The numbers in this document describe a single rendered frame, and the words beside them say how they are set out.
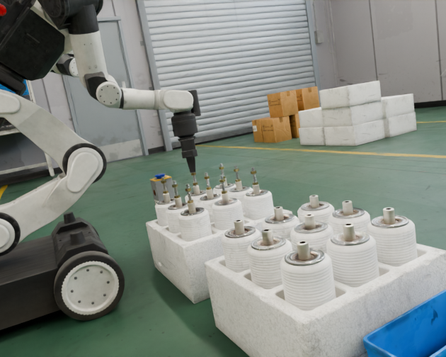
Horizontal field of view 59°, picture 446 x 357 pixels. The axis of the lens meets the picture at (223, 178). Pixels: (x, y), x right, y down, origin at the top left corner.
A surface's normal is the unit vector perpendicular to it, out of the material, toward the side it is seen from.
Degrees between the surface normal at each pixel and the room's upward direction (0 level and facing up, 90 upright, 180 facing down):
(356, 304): 90
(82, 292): 90
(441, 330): 88
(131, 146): 90
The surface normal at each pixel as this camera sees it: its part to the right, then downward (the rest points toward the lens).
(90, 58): 0.37, 0.46
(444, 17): -0.89, 0.22
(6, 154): 0.42, 0.09
